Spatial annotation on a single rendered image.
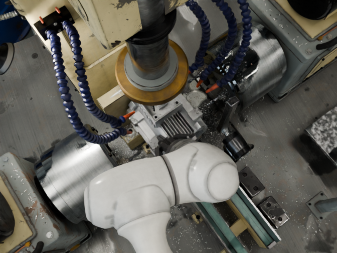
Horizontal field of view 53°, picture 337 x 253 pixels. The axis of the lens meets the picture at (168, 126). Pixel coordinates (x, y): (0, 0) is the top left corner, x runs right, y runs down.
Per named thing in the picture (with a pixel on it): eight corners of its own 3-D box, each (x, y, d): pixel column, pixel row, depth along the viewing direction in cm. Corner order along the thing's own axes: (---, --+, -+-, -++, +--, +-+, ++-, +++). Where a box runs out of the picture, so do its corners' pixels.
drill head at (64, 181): (19, 188, 116) (-23, 178, 92) (108, 128, 121) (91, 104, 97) (55, 251, 110) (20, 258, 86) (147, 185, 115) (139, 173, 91)
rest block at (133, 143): (123, 138, 132) (117, 129, 121) (137, 128, 133) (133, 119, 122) (131, 150, 131) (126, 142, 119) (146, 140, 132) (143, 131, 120)
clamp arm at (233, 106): (214, 127, 112) (224, 99, 88) (221, 122, 113) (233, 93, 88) (221, 135, 111) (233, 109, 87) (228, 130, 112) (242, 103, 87)
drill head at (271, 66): (174, 84, 126) (174, 49, 102) (259, 26, 132) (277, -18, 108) (216, 136, 119) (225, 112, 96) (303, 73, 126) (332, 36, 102)
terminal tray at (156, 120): (134, 101, 107) (131, 92, 100) (161, 83, 109) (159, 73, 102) (155, 130, 104) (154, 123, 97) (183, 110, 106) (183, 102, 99)
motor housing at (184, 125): (129, 123, 121) (121, 104, 103) (172, 94, 124) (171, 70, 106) (162, 167, 116) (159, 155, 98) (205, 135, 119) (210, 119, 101)
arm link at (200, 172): (211, 133, 74) (154, 148, 71) (245, 146, 59) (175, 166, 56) (219, 178, 76) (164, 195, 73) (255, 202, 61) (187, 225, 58)
